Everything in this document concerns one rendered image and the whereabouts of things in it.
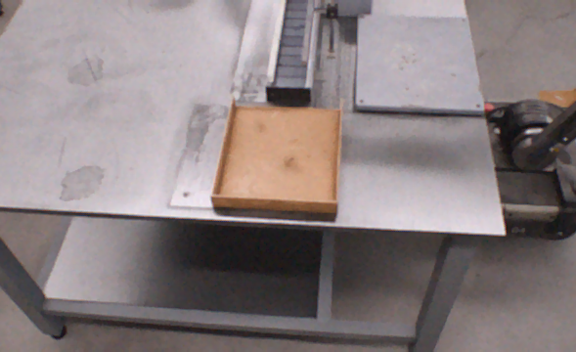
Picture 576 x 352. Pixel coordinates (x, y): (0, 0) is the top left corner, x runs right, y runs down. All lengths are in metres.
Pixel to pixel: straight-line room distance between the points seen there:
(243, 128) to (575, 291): 1.35
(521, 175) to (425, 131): 0.82
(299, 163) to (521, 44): 1.99
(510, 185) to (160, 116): 1.22
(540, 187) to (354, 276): 0.71
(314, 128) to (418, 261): 0.92
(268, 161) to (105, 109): 0.45
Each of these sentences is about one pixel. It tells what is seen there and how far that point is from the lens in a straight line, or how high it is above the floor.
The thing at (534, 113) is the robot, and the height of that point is 0.42.
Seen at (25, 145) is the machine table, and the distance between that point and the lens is 1.47.
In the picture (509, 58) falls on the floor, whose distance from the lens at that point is 2.96.
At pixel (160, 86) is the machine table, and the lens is 1.49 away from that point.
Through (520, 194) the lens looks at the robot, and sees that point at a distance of 2.06.
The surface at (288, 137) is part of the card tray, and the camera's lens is 1.31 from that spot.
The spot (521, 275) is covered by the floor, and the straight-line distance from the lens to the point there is 2.17.
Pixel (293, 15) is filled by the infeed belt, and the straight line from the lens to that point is 1.58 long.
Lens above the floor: 1.79
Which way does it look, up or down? 51 degrees down
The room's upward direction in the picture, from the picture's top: 4 degrees counter-clockwise
